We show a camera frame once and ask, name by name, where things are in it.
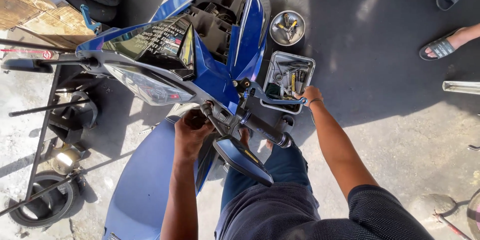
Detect person's left hand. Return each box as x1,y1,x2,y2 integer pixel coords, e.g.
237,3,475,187
174,109,216,162

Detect person's right hand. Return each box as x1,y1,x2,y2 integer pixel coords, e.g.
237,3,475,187
294,85,324,111

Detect blue scooter mirror with stem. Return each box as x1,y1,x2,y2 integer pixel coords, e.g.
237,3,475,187
200,103,275,188

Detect heap of hand tools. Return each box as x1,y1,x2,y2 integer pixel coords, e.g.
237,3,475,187
265,60,310,102

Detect plain black sandal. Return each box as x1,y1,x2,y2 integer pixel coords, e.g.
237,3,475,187
275,114,296,136

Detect blue brake lever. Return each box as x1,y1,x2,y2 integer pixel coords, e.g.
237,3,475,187
245,80,308,107

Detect rectangular metal tray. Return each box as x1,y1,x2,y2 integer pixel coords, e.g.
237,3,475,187
260,50,316,115

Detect blue scooter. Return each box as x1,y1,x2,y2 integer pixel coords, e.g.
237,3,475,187
75,0,293,240

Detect round metal bowl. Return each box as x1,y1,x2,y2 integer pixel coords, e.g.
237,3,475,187
269,10,306,47

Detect person's blue jeans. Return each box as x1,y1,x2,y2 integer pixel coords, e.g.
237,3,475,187
220,142,314,223

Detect person's dark shirt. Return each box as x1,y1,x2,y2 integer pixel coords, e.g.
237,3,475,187
214,181,436,240

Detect black plastic scooter parts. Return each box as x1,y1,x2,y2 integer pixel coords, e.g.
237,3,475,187
48,90,99,144

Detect blue metal tool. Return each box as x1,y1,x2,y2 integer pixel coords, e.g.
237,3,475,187
79,4,102,35

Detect black metal rack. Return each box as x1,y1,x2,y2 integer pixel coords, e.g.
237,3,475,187
0,37,99,219

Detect black scooter mirror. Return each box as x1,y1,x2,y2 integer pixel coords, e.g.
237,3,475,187
0,57,100,74

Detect brown cardboard sheets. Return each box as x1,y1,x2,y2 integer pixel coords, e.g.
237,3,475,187
0,0,97,50

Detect red metal rod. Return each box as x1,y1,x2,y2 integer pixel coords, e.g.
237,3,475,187
434,212,472,240

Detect small black tyre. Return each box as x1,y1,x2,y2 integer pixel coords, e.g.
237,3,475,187
8,172,76,229

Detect black handlebar grip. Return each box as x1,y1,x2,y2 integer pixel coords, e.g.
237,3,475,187
240,110,293,149

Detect yellow-handled tools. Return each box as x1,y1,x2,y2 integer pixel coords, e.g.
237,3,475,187
277,13,299,41

